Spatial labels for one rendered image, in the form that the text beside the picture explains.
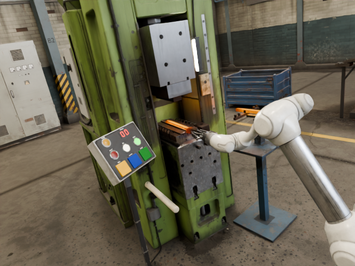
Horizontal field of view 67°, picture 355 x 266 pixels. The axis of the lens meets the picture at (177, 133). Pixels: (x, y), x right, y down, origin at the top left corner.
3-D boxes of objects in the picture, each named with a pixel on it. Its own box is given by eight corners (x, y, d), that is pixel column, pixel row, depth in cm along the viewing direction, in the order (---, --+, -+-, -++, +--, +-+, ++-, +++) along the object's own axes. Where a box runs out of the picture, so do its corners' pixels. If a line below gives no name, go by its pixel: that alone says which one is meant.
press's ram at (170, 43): (205, 75, 201) (197, 18, 187) (160, 87, 184) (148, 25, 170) (176, 73, 235) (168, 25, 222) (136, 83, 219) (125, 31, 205)
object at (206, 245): (247, 235, 228) (247, 234, 228) (191, 271, 203) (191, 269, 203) (217, 213, 261) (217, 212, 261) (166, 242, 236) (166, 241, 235)
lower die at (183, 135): (198, 136, 210) (197, 126, 207) (177, 144, 201) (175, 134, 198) (171, 126, 245) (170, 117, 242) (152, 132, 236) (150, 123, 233)
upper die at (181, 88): (192, 92, 198) (190, 79, 195) (168, 98, 189) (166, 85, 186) (165, 87, 233) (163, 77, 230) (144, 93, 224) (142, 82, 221)
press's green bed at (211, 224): (228, 226, 242) (223, 181, 226) (194, 246, 226) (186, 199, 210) (194, 200, 288) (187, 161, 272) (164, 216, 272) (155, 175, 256)
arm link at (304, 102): (278, 100, 138) (263, 107, 130) (309, 83, 123) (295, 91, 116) (291, 122, 137) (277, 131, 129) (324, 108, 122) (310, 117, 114)
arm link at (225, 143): (207, 149, 176) (223, 147, 183) (223, 156, 164) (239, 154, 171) (209, 133, 174) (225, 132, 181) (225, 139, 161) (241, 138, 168)
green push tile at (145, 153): (152, 155, 173) (146, 146, 173) (145, 161, 168) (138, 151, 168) (151, 156, 174) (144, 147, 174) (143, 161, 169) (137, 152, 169)
